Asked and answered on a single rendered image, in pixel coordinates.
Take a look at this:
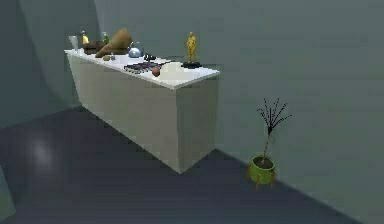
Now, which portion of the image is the white kitchen counter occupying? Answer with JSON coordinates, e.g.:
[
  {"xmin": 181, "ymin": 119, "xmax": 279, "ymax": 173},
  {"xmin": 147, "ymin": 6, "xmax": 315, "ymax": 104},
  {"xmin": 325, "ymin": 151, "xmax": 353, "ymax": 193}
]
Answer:
[{"xmin": 64, "ymin": 48, "xmax": 221, "ymax": 175}]

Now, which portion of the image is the golden figure statue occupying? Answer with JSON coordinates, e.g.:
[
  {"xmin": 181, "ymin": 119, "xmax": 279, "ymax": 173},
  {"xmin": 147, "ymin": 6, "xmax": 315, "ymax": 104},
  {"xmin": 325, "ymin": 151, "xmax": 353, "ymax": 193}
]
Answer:
[{"xmin": 181, "ymin": 31, "xmax": 203, "ymax": 70}]

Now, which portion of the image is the dark stove burner plate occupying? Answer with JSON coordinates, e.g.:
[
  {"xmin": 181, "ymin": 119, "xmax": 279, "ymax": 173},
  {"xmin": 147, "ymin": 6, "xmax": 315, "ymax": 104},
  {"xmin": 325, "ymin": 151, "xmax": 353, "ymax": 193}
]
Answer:
[{"xmin": 123, "ymin": 60, "xmax": 172, "ymax": 74}]

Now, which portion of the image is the silver round kettle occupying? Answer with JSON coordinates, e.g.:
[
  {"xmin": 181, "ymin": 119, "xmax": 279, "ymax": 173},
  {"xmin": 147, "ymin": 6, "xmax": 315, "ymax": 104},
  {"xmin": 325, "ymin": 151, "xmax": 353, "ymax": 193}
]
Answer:
[{"xmin": 127, "ymin": 41, "xmax": 145, "ymax": 59}]

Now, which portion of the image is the house plant in green pot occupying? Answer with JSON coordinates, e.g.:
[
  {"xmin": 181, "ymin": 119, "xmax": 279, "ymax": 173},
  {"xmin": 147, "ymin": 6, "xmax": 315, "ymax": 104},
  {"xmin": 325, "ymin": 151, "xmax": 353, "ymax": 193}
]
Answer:
[{"xmin": 246, "ymin": 97, "xmax": 293, "ymax": 191}]

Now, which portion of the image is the dark brown bowl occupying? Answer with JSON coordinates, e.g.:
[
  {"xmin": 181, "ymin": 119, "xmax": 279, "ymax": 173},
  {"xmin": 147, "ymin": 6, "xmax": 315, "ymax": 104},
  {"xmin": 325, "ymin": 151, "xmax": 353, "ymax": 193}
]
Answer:
[{"xmin": 82, "ymin": 40, "xmax": 106, "ymax": 56}]

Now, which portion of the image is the clear glass vase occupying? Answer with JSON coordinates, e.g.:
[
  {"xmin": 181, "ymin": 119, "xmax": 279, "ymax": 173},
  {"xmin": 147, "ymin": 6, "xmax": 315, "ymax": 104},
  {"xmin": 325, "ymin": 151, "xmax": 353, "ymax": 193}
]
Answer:
[{"xmin": 68, "ymin": 35, "xmax": 80, "ymax": 53}]

